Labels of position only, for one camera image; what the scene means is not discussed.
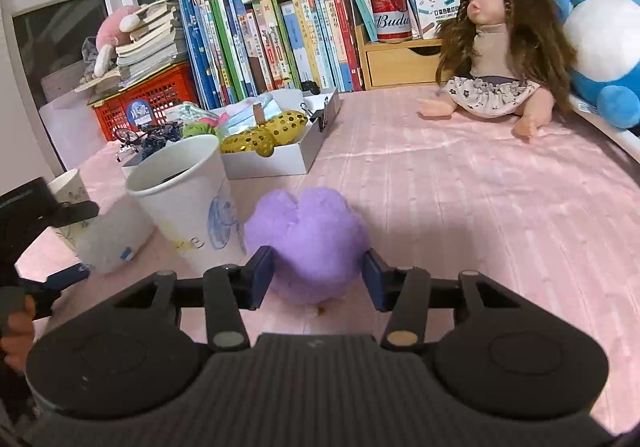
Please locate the yellow perforated ball toy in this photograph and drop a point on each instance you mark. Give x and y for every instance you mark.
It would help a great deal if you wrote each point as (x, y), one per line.
(287, 124)

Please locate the paper cup with blue drawing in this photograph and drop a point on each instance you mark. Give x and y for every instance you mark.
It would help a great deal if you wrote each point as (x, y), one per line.
(190, 207)

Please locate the navy patterned cloth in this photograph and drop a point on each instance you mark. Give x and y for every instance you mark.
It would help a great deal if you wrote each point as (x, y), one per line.
(157, 142)

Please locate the flat stack of thin books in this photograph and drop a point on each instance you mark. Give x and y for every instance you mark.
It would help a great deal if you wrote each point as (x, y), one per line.
(100, 82)

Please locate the long haired baby doll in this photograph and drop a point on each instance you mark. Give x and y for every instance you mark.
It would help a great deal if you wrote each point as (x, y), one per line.
(500, 42)

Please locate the bright green fuzzy cloth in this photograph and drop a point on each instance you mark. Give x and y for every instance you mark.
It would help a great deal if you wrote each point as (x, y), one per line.
(200, 131)

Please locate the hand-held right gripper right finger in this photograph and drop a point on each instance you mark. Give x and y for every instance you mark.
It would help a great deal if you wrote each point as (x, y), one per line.
(375, 282)

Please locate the paper cup with black scribbles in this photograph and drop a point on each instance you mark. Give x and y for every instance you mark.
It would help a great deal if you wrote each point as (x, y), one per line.
(72, 187)

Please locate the wooden drawer box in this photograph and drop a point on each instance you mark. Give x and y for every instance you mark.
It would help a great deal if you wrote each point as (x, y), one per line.
(395, 67)

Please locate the stack of blue face masks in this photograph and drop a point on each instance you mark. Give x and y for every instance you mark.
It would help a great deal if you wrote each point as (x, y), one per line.
(245, 114)

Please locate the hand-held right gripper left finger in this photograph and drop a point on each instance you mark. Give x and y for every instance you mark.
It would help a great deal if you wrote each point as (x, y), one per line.
(262, 277)

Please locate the white fluffy pom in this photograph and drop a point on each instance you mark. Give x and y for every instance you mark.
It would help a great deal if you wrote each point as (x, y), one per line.
(115, 237)

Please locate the red plastic crate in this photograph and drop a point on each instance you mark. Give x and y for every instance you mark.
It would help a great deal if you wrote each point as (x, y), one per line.
(165, 92)

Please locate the red drink can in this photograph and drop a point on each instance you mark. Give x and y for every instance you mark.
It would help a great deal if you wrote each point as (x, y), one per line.
(391, 12)

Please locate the blue and white plush toy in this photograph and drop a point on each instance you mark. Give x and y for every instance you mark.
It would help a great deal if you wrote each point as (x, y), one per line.
(600, 42)

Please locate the green checkered cloth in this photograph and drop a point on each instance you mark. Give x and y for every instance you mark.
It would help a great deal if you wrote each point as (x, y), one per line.
(187, 112)

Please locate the purple fluffy pom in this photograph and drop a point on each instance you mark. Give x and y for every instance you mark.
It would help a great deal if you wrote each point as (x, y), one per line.
(305, 237)

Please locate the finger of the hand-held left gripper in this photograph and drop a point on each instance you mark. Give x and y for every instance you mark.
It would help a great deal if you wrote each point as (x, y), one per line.
(75, 213)
(67, 277)

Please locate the tall stack of worn books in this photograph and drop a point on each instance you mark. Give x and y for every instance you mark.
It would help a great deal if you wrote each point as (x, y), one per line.
(150, 47)

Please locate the white cardboard box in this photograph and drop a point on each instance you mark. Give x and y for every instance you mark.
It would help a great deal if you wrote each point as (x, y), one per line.
(280, 162)

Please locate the pink tablecloth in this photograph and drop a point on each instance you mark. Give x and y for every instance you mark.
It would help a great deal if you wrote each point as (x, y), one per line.
(450, 202)

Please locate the row of colourful picture books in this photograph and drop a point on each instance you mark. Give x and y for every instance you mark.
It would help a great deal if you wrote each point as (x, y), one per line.
(275, 37)

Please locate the gold sequin pouch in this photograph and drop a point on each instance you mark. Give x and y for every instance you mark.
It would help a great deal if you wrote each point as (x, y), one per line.
(247, 143)

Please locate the white foam board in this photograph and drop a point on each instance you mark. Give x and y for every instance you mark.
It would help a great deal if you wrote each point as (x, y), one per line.
(65, 127)

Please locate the white stationery box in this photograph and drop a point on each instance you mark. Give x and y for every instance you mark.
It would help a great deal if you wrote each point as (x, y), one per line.
(435, 12)

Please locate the pink plush toy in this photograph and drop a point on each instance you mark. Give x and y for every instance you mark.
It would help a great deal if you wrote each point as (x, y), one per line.
(112, 27)

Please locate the person's left hand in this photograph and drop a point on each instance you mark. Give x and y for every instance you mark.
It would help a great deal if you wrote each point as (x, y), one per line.
(15, 342)

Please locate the grey crumpled cloth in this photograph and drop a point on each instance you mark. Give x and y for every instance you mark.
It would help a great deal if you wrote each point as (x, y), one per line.
(91, 54)

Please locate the black binder clip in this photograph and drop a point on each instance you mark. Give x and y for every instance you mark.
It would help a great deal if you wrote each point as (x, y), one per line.
(322, 117)
(311, 111)

